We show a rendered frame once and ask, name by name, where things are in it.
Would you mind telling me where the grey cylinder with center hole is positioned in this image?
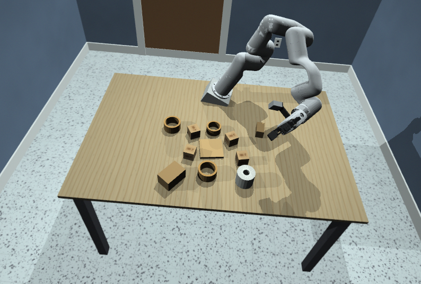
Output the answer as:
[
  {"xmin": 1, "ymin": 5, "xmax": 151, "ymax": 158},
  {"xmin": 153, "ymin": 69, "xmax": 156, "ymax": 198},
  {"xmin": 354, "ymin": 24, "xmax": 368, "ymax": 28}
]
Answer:
[{"xmin": 235, "ymin": 165, "xmax": 256, "ymax": 189}]

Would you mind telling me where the tan wooden ring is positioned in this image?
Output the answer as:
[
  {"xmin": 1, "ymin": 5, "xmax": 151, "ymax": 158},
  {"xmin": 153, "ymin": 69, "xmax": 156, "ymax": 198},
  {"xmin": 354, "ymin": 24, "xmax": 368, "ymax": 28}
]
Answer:
[
  {"xmin": 164, "ymin": 116, "xmax": 181, "ymax": 134},
  {"xmin": 206, "ymin": 121, "xmax": 221, "ymax": 136}
]

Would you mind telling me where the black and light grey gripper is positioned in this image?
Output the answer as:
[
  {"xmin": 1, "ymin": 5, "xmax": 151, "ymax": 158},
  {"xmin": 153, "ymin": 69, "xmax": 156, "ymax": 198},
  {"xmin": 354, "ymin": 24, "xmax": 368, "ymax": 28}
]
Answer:
[{"xmin": 267, "ymin": 108, "xmax": 307, "ymax": 141}]

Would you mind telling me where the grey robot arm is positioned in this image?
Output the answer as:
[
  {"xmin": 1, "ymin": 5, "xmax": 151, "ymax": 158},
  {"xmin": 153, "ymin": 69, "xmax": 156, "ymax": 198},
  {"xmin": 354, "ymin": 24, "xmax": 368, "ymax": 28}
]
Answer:
[{"xmin": 212, "ymin": 15, "xmax": 322, "ymax": 121}]

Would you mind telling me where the tan roll of packing tape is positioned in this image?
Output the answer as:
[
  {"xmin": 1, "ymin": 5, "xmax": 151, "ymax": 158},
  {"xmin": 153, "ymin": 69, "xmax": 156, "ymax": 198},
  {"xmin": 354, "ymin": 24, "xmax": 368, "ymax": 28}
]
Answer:
[{"xmin": 198, "ymin": 161, "xmax": 217, "ymax": 182}]

